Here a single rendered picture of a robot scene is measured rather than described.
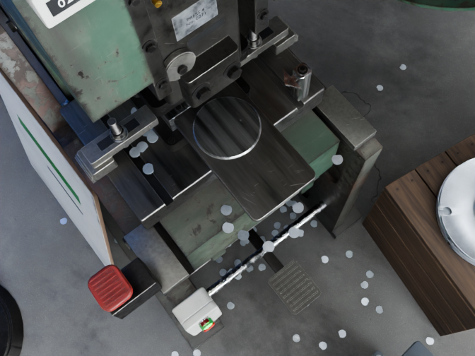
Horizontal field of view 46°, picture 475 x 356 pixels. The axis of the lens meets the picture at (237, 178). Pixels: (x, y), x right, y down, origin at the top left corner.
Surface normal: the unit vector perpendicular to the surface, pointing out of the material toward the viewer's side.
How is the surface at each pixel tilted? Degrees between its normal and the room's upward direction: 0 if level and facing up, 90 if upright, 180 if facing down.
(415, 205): 0
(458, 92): 0
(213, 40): 90
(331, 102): 0
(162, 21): 90
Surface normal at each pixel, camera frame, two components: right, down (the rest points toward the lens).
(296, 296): -0.04, -0.34
